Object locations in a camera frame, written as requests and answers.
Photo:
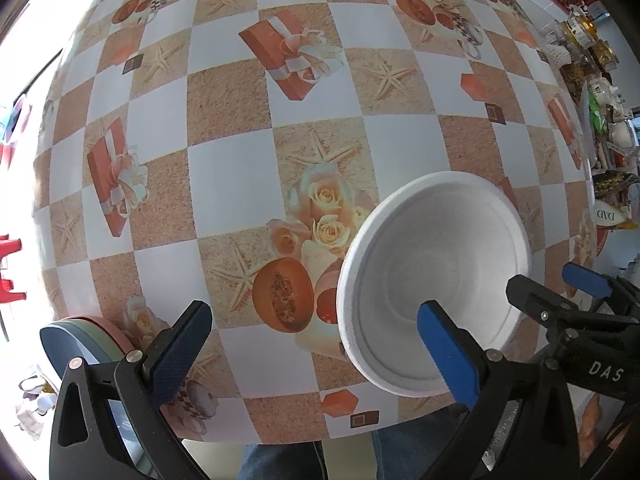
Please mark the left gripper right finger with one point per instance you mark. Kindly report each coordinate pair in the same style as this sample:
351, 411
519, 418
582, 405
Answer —
542, 442

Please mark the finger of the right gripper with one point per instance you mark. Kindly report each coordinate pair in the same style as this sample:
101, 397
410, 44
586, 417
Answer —
568, 329
592, 283

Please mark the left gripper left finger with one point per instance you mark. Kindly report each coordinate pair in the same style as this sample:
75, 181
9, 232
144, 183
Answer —
85, 441

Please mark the green plastic plate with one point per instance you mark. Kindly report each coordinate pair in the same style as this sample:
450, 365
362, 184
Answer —
93, 337

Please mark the pink plastic plate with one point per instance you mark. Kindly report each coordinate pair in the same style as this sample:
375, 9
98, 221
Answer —
115, 333

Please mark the blue plastic plate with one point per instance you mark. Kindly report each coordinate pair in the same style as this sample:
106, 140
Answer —
61, 345

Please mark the large white paper bowl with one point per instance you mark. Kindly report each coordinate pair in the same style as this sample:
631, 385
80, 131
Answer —
451, 237

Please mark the person's right hand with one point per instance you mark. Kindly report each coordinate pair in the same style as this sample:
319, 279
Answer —
597, 418

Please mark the cluttered side shelf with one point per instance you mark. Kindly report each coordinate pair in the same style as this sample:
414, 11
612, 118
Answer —
586, 61

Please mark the red plastic stool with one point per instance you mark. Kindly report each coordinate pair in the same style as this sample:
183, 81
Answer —
9, 247

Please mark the checkered patterned tablecloth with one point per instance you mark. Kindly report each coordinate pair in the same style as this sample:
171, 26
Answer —
229, 151

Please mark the purple plastic basin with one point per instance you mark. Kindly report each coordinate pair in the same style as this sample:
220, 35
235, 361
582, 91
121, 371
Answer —
17, 119

